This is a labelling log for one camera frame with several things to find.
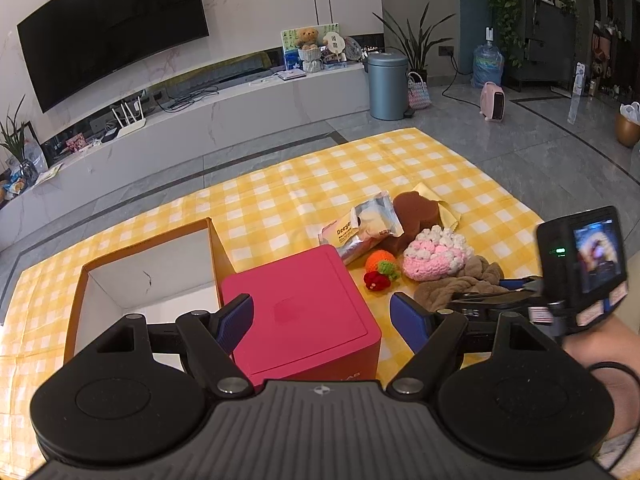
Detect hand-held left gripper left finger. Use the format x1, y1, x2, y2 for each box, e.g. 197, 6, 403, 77
95, 292, 256, 397

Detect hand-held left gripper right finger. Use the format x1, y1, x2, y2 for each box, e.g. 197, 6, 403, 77
386, 291, 556, 397

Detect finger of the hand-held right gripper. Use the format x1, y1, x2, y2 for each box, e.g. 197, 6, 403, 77
497, 276, 543, 295

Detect brown towel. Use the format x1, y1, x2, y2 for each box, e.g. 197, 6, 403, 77
414, 255, 506, 312

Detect orange cardboard box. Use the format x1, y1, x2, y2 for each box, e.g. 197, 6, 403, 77
64, 217, 236, 372

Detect yellow cloth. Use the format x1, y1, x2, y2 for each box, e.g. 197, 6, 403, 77
410, 182, 462, 227

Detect brown bear-shaped sponge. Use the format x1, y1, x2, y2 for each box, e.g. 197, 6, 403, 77
382, 192, 443, 257

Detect person's right forearm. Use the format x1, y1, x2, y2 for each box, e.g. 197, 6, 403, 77
560, 316, 640, 443

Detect pink box with lid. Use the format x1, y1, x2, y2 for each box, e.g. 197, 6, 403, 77
220, 245, 382, 387

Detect orange crochet fruit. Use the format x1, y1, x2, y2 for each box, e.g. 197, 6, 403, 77
364, 251, 401, 281

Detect pink crochet cake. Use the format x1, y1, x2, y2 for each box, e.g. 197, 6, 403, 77
402, 226, 473, 281

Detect silver snack packet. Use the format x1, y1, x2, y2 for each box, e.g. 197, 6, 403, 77
318, 191, 405, 266

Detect gold pot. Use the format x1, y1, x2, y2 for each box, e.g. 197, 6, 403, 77
615, 102, 640, 148

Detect yellow checked tablecloth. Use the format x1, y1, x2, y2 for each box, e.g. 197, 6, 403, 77
0, 127, 546, 441

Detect white standing pole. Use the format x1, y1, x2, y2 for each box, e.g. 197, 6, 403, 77
567, 62, 586, 126

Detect pink space heater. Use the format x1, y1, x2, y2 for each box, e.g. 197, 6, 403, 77
479, 81, 506, 123

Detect white marble television console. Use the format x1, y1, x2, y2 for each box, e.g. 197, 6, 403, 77
0, 62, 381, 233

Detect blue water bottle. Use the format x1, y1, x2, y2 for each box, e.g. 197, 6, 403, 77
472, 26, 505, 88

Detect dark grey cabinet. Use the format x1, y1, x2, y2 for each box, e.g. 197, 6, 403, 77
507, 0, 578, 92

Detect pink woven bag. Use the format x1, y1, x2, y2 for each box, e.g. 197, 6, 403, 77
407, 71, 432, 110

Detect white router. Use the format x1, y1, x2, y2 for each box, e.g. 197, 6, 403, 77
111, 101, 147, 136

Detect papers on console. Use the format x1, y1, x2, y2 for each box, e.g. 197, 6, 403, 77
32, 162, 65, 184

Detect blue-grey trash can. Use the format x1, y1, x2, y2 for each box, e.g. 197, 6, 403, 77
366, 51, 410, 121

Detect long-leaf floor plant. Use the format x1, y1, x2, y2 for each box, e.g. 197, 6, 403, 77
372, 2, 453, 79

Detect pile of snack bags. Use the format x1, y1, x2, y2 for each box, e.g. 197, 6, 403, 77
0, 170, 26, 197

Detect leafy green cabinet plant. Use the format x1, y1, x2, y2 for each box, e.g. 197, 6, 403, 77
472, 0, 531, 68

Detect green and blue poster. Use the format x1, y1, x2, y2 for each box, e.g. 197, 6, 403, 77
281, 23, 342, 71

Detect teddy bear bouquet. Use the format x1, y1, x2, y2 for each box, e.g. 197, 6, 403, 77
294, 26, 323, 75

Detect green potted grass plant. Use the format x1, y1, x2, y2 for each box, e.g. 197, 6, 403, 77
0, 95, 32, 181

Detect white round fan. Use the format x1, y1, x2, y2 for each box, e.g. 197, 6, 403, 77
324, 30, 347, 57

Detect black cables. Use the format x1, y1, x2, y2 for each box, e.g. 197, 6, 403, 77
155, 87, 221, 112

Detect black wall television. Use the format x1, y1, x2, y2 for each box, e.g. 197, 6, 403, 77
16, 0, 210, 113

